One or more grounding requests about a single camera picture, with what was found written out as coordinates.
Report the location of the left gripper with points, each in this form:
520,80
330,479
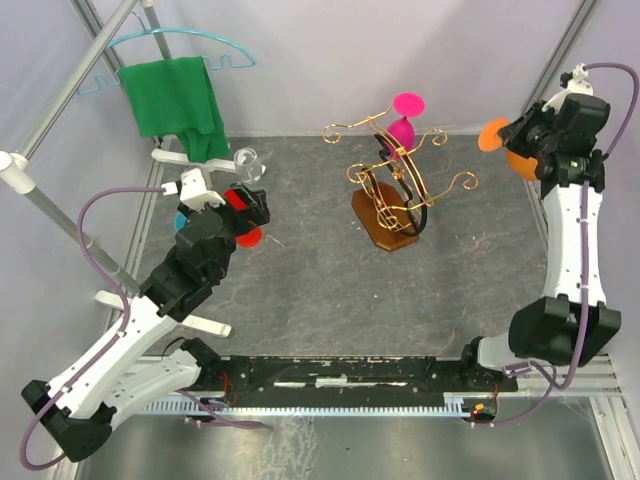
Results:
257,212

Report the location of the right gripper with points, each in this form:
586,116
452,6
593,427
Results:
512,135

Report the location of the blue plastic wine glass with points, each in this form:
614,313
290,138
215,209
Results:
180,221

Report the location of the red plastic wine glass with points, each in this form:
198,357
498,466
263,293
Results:
249,234

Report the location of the orange plastic wine glass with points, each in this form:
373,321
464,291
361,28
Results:
489,141

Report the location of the small clear glass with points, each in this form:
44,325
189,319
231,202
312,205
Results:
248,166

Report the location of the pink plastic wine glass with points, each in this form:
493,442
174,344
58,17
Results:
407,105

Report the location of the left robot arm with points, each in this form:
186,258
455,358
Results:
83,405

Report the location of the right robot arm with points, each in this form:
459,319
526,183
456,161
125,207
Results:
571,321

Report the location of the green cloth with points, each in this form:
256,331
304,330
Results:
176,97

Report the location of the blue clothes hanger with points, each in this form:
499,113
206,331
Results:
225,59

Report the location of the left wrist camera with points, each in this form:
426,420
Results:
194,189

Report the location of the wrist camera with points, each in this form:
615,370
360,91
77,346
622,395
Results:
573,82
194,189

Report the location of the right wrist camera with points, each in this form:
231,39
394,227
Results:
573,82

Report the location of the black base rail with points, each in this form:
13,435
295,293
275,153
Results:
272,381

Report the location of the gold wire wine glass rack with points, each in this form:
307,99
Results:
393,200

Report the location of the light blue cable duct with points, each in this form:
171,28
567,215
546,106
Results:
452,406

